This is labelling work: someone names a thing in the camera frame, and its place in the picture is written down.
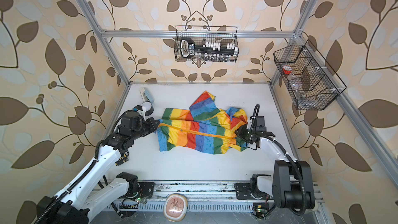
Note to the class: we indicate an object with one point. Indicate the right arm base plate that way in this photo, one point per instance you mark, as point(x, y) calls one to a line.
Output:
point(249, 191)

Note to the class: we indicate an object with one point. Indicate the black socket set rail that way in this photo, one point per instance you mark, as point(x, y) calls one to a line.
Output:
point(190, 48)

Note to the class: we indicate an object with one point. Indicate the right wire basket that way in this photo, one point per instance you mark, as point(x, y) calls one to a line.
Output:
point(315, 83)

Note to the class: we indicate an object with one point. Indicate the yellow black tape measure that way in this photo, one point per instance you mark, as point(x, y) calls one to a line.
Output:
point(122, 160)

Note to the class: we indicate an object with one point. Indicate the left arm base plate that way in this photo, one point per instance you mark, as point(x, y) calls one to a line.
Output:
point(146, 189)

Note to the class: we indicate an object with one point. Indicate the pink round timer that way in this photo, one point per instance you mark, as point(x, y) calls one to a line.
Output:
point(175, 207)

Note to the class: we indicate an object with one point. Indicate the black tape roll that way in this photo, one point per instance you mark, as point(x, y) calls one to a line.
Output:
point(147, 109)

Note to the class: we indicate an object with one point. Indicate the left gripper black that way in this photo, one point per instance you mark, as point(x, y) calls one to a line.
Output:
point(152, 127)

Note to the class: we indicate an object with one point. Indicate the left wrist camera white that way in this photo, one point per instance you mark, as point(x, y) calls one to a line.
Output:
point(140, 109)

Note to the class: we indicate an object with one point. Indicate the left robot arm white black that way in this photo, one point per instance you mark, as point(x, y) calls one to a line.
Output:
point(75, 204)

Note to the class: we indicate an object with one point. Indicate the rainbow striped jacket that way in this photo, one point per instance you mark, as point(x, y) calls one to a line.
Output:
point(203, 127)

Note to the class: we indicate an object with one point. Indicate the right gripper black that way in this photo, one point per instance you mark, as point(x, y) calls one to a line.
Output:
point(241, 132)

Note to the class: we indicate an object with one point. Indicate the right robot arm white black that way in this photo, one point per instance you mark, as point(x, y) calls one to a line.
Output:
point(290, 185)

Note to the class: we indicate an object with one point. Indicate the back wire basket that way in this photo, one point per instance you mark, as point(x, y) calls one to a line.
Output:
point(208, 32)

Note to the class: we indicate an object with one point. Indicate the wire basket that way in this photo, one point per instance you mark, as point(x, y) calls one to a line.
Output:
point(208, 32)
point(315, 83)

